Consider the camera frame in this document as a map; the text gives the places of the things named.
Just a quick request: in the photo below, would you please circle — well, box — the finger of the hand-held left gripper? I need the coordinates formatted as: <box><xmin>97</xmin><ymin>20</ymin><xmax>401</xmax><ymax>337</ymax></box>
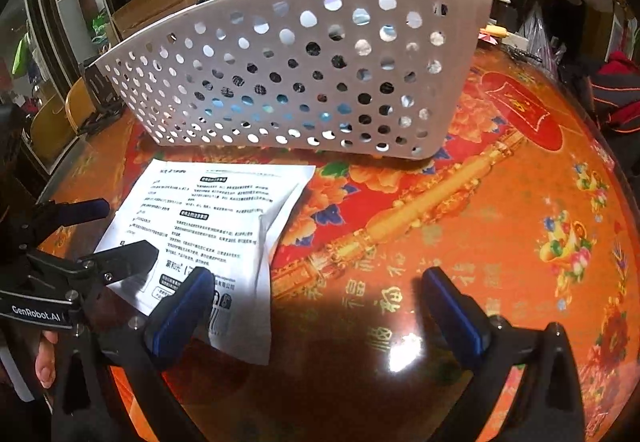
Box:
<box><xmin>20</xmin><ymin>199</ymin><xmax>111</xmax><ymax>243</ymax></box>
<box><xmin>27</xmin><ymin>241</ymin><xmax>161</xmax><ymax>303</ymax></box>

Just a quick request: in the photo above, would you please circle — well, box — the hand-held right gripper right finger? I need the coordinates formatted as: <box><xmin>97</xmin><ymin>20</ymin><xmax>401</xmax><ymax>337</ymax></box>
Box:
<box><xmin>422</xmin><ymin>266</ymin><xmax>586</xmax><ymax>442</ymax></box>

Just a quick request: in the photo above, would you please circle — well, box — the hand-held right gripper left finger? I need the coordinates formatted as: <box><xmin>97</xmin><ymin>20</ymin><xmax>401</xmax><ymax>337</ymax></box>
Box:
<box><xmin>50</xmin><ymin>266</ymin><xmax>217</xmax><ymax>442</ymax></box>

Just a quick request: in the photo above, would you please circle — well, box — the white printed paper sachet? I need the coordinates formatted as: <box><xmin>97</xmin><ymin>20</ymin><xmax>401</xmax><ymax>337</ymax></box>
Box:
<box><xmin>94</xmin><ymin>161</ymin><xmax>317</xmax><ymax>367</ymax></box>

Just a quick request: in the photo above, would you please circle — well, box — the white perforated plastic basket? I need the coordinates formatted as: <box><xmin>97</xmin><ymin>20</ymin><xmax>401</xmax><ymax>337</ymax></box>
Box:
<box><xmin>92</xmin><ymin>0</ymin><xmax>512</xmax><ymax>162</ymax></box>

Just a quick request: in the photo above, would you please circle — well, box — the person's left hand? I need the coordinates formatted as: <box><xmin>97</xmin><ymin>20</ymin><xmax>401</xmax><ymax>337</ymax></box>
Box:
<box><xmin>32</xmin><ymin>329</ymin><xmax>59</xmax><ymax>390</ymax></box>

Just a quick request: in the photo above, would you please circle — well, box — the red orange printed tablecloth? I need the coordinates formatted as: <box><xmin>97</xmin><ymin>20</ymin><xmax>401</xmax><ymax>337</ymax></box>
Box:
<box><xmin>37</xmin><ymin>42</ymin><xmax>640</xmax><ymax>442</ymax></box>

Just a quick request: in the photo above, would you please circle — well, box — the yellow wooden chair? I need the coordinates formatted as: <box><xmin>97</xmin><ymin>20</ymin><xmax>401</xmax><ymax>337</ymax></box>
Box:
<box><xmin>32</xmin><ymin>77</ymin><xmax>98</xmax><ymax>158</ymax></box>

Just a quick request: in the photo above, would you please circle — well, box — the black phone stand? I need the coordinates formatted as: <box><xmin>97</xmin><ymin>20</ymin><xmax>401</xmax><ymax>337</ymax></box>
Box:
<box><xmin>80</xmin><ymin>65</ymin><xmax>126</xmax><ymax>135</ymax></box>

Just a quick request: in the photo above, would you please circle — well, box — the open cardboard box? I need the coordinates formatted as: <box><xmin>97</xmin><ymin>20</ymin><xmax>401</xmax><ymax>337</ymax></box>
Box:
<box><xmin>107</xmin><ymin>0</ymin><xmax>216</xmax><ymax>46</ymax></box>

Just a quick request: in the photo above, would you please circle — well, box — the red black backpack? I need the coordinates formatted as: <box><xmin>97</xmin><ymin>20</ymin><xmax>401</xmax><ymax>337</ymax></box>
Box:
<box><xmin>590</xmin><ymin>51</ymin><xmax>640</xmax><ymax>138</ymax></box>

